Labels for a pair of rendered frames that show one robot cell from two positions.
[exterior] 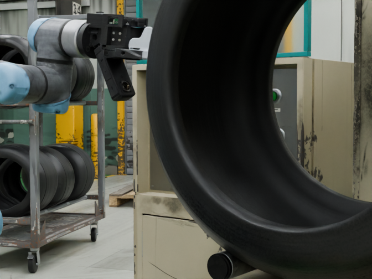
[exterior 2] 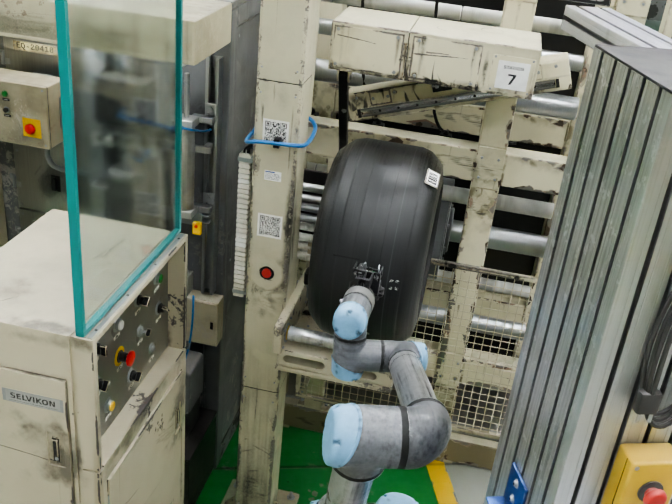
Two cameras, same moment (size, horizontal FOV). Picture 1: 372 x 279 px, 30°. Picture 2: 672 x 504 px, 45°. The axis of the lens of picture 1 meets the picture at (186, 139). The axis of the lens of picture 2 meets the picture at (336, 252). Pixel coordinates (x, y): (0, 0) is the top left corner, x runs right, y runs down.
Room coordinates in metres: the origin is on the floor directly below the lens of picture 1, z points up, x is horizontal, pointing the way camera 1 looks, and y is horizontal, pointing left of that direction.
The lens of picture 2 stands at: (2.23, 1.64, 2.28)
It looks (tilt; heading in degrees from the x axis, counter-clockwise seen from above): 27 degrees down; 242
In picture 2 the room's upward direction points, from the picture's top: 6 degrees clockwise
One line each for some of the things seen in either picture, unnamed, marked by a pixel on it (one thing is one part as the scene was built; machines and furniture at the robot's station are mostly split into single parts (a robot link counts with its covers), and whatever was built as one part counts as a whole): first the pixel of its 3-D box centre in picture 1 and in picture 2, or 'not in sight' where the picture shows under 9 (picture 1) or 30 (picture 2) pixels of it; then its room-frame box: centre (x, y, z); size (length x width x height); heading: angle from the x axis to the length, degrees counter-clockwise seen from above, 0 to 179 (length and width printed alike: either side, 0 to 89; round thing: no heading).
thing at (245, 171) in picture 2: not in sight; (245, 225); (1.43, -0.44, 1.19); 0.05 x 0.04 x 0.48; 52
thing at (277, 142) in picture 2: not in sight; (281, 131); (1.35, -0.41, 1.49); 0.19 x 0.19 x 0.06; 52
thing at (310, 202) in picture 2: not in sight; (313, 217); (1.08, -0.70, 1.05); 0.20 x 0.15 x 0.30; 142
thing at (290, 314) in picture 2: not in sight; (294, 308); (1.27, -0.38, 0.90); 0.40 x 0.03 x 0.10; 52
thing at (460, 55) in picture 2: not in sight; (436, 51); (0.85, -0.43, 1.71); 0.61 x 0.25 x 0.15; 142
